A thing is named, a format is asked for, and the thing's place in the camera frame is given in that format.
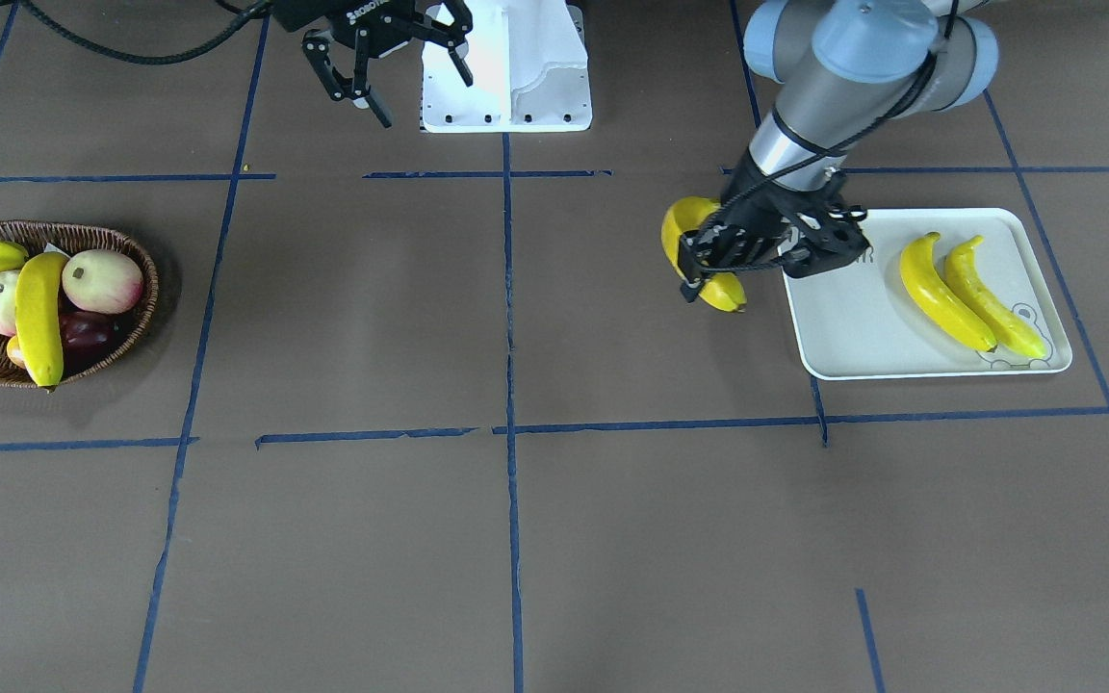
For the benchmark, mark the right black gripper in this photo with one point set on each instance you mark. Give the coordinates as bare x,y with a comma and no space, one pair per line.
359,16

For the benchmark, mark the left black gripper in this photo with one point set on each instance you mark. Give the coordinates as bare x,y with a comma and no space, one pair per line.
755,214

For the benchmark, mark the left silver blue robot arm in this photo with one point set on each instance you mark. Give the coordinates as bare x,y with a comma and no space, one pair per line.
844,69

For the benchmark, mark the white rectangular tray plate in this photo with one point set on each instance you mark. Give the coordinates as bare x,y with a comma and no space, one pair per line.
859,323

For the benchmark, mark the brown wicker basket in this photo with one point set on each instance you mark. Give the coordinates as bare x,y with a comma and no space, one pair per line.
70,239

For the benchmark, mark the dark red apple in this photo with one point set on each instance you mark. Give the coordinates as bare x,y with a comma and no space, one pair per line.
90,333

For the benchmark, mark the orange fruit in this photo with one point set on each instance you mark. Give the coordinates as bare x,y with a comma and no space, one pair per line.
15,353

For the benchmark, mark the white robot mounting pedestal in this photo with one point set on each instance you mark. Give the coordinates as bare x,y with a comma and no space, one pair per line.
530,66

